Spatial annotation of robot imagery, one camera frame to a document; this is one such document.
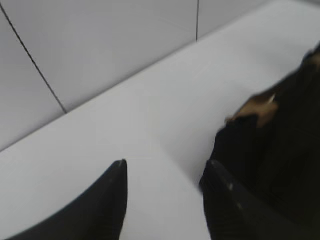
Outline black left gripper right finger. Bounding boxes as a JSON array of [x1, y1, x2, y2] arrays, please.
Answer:
[[199, 160, 320, 240]]

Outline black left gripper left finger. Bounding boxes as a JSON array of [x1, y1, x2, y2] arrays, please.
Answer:
[[13, 159, 128, 240]]

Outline black tote bag tan handles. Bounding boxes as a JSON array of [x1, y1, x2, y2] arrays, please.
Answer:
[[209, 48, 320, 226]]

